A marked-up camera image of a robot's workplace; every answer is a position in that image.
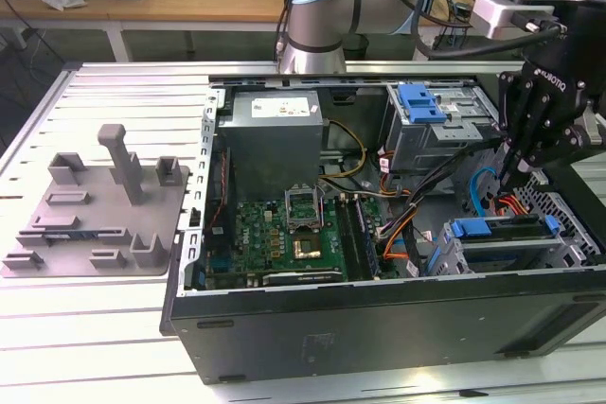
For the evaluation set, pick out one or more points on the black RAM slot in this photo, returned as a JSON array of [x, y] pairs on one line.
[[368, 240], [349, 240]]

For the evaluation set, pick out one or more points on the green motherboard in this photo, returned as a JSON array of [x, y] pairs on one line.
[[260, 233]]

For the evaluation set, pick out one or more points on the black open PC case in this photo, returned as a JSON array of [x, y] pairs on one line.
[[331, 328]]

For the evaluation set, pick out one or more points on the CPU socket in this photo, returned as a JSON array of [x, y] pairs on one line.
[[307, 248]]

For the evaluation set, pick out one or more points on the hard disk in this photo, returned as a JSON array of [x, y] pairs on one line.
[[473, 228]]

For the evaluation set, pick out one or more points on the blue VGA port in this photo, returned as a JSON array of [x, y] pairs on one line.
[[219, 264]]

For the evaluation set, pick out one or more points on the black bin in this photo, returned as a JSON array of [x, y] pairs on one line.
[[355, 47]]

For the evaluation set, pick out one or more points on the silver metal drive cage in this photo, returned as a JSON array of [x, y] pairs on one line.
[[416, 148]]

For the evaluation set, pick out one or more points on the silver metal disk bay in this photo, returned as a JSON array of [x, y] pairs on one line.
[[442, 245]]

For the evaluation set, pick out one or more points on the blue RAM stick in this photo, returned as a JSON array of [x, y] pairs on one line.
[[71, 236]]

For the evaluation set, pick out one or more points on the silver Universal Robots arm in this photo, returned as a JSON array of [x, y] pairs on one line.
[[322, 11]]

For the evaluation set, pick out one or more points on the blue plastic drive latch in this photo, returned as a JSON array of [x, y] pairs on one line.
[[419, 106]]

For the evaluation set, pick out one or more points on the grey power supply box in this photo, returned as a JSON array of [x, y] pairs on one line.
[[270, 153]]

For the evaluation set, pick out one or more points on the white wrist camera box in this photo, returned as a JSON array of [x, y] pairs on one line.
[[490, 13]]

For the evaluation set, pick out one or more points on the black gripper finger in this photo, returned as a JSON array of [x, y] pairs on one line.
[[516, 106], [554, 139]]

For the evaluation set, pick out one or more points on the grey parts rack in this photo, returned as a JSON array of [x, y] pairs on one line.
[[161, 224]]

